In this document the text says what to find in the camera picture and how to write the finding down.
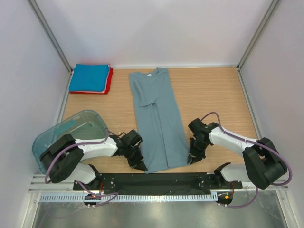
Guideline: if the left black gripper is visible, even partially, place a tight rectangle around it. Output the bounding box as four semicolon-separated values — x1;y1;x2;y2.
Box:
123;145;147;171

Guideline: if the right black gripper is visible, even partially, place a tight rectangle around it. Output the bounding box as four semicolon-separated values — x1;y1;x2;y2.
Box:
188;137;209;164

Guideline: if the grey-blue t shirt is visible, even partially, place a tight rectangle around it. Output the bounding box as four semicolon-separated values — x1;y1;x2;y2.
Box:
129;68;189;173

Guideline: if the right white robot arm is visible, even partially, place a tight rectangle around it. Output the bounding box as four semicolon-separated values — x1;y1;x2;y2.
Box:
188;118;288;190

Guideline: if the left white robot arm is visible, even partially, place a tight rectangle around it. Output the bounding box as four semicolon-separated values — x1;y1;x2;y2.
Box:
39;129;148;190

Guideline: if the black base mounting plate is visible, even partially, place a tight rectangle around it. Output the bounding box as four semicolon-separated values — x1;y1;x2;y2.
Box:
85;172;242;196

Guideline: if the translucent teal plastic basket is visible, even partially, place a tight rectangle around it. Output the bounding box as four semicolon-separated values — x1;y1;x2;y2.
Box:
32;110;108;174

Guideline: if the folded red t shirt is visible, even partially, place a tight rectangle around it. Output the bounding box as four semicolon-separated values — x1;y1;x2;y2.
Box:
69;67;113;95

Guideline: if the folded blue t shirt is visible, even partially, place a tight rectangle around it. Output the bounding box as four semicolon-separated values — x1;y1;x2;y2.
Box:
69;64;111;93

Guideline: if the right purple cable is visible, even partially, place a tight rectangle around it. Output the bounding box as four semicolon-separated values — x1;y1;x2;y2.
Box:
200;112;293;209

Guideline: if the purple cable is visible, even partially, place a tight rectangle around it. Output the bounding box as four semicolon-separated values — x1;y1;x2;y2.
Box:
200;112;293;209
44;129;119;207

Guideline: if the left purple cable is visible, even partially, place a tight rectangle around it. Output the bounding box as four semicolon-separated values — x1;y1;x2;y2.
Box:
44;129;119;207

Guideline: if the slotted grey cable duct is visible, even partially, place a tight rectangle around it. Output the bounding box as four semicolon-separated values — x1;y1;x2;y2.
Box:
39;192;218;203

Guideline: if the aluminium extrusion rail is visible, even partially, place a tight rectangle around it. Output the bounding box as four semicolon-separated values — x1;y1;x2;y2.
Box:
28;172;289;194

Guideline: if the right aluminium frame post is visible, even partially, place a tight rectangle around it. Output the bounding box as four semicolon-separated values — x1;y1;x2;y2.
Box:
237;0;282;71

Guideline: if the aluminium frame post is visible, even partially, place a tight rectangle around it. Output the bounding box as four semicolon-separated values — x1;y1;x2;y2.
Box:
27;0;72;75
237;0;282;71

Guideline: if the left aluminium frame post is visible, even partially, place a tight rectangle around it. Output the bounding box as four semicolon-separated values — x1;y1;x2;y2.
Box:
27;0;72;75

